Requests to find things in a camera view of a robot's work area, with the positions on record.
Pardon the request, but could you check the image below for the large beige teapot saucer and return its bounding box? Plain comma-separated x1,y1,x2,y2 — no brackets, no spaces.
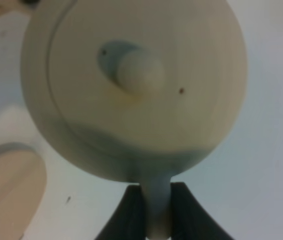
0,142,47,240

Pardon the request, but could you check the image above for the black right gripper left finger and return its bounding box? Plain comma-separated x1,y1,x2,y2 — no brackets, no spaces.
95,185,146,240

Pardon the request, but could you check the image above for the beige ceramic teapot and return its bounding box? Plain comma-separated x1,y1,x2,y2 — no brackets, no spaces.
20,0,247,240

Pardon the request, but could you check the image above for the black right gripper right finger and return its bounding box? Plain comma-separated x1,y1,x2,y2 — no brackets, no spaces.
170,182,233,240

